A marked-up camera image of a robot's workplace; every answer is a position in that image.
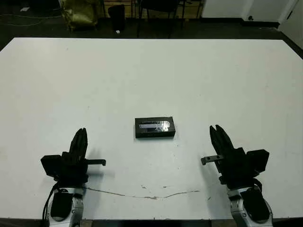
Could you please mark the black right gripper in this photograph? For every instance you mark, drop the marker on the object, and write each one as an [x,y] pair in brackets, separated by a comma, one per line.
[234,170]

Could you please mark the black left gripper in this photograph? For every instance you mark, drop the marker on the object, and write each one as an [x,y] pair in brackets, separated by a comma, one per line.
[73,172]

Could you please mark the black printed box lid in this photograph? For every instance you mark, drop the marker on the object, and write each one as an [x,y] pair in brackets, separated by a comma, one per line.
[155,127]

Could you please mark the black round door stop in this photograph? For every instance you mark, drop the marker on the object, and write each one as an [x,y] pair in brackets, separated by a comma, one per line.
[250,17]

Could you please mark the yellow-green plastic bag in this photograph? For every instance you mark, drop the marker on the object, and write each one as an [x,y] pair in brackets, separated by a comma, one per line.
[80,14]

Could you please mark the black waste bin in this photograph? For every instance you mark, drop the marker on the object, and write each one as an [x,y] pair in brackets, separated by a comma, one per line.
[117,17]

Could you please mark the white door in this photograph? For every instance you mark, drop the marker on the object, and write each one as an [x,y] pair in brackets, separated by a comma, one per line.
[292,26]

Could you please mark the white paper sheet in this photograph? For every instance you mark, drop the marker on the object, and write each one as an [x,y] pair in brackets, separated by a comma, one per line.
[25,9]

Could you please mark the black metal chair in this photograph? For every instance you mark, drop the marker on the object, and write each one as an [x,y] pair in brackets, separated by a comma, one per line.
[161,6]

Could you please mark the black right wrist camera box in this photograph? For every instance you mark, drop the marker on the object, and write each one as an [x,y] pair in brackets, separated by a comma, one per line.
[258,160]

